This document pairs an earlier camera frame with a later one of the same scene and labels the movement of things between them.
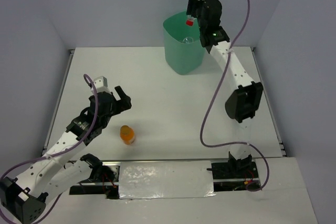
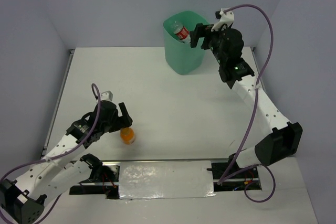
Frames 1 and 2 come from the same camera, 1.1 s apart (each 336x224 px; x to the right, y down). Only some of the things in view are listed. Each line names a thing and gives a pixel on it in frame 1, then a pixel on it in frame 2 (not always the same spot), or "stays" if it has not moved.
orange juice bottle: x=127 y=135 stays
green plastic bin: x=184 y=52 stays
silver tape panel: x=165 y=179 stays
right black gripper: x=192 y=0 to x=199 y=32
